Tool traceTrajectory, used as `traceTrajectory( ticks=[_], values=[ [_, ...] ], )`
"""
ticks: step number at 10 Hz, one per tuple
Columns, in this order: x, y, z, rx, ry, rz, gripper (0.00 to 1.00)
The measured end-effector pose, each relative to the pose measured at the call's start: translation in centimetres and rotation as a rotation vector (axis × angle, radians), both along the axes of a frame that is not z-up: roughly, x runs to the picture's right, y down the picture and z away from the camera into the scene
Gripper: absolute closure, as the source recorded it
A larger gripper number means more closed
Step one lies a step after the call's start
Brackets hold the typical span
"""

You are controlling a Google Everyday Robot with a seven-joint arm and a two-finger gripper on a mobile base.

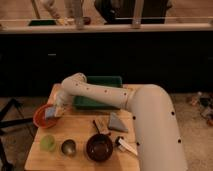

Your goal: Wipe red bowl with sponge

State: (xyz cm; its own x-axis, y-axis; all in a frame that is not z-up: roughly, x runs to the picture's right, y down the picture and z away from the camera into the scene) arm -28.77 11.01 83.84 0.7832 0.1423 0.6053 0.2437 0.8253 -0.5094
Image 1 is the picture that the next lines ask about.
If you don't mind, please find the blue yellow sponge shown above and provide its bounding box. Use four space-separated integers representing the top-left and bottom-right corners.
45 106 63 119

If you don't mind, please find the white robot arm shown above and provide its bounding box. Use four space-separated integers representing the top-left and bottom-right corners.
55 73 188 171

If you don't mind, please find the red bowl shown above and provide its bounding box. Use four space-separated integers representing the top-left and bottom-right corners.
33 104 58 129

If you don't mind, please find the dark brown bowl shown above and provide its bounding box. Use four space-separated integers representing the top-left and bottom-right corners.
86 134 113 162

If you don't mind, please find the green plastic tray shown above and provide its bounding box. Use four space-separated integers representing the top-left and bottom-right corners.
72 76 123 110

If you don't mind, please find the dark wooden spoon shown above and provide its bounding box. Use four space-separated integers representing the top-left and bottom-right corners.
92 120 101 134

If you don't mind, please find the green plastic cup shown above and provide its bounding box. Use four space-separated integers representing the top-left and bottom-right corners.
40 135 56 152

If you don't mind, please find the small metal cup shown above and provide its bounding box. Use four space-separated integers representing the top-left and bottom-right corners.
61 139 76 156

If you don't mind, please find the grey folded cloth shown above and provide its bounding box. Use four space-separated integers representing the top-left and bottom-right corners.
108 112 128 132

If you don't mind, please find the black tripod stand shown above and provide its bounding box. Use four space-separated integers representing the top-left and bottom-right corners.
0 97 34 171

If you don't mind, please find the black cabinet counter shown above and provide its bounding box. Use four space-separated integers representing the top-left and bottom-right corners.
0 23 213 97

